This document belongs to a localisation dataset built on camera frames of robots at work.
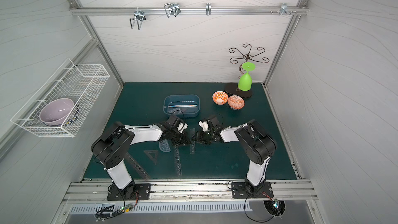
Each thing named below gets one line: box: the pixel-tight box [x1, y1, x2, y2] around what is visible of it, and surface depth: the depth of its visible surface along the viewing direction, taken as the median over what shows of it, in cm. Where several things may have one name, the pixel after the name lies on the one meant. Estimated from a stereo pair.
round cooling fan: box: [263, 199, 286, 219], surface depth 73 cm
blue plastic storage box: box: [163, 94, 201, 118], surface depth 107 cm
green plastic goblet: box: [237, 61, 257, 92], surface depth 92 cm
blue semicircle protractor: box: [158, 138, 172, 152], surface depth 90 cm
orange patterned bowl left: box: [211, 90, 229, 106], surface depth 111 cm
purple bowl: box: [39, 98, 75, 126], surface depth 62 cm
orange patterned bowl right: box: [227, 94, 246, 111], surface depth 109 cm
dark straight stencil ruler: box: [124, 152, 151, 181], surface depth 81 cm
